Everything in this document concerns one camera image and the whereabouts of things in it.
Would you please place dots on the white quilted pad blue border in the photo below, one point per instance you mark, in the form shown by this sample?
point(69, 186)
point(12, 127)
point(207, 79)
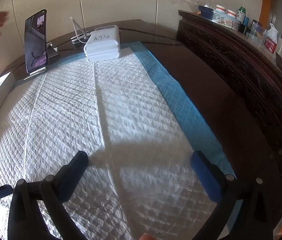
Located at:
point(106, 105)

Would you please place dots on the orange wooden frame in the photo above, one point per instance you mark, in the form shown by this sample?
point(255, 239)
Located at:
point(265, 7)

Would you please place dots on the printed tin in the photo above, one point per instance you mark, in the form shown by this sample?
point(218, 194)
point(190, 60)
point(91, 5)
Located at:
point(227, 23)

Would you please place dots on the white power bank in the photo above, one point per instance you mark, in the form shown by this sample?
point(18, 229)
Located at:
point(101, 45)

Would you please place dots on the dark carved wooden headboard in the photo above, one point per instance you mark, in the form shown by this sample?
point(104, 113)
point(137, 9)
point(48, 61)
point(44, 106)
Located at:
point(243, 62)

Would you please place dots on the red plastic basket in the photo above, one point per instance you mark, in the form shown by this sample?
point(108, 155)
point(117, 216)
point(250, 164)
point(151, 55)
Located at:
point(269, 46)

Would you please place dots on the clear plastic box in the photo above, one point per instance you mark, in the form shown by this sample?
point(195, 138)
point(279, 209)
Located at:
point(255, 37)

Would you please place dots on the black smartphone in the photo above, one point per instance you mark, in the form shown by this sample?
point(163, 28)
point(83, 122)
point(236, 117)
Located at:
point(36, 42)

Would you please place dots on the green cap bottle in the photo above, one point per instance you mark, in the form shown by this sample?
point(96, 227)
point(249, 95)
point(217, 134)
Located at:
point(240, 16)

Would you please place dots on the white jar red band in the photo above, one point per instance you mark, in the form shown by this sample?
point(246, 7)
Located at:
point(231, 13)
point(221, 9)

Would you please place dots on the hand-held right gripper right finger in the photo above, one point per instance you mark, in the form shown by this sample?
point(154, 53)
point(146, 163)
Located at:
point(204, 177)

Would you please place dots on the small dark blue carton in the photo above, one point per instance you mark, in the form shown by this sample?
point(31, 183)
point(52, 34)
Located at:
point(256, 24)

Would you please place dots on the metal phone stand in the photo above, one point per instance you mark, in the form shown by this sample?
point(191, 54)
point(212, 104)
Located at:
point(34, 76)

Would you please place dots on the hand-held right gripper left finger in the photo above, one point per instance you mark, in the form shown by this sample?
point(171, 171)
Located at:
point(73, 177)

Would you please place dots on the person's right hand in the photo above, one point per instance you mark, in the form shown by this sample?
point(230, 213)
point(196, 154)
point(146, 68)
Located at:
point(148, 237)

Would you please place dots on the white plastic bag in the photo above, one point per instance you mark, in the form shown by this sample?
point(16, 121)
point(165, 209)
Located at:
point(272, 33)

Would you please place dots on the dark blue box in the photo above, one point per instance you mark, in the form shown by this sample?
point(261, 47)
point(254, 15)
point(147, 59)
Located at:
point(205, 12)

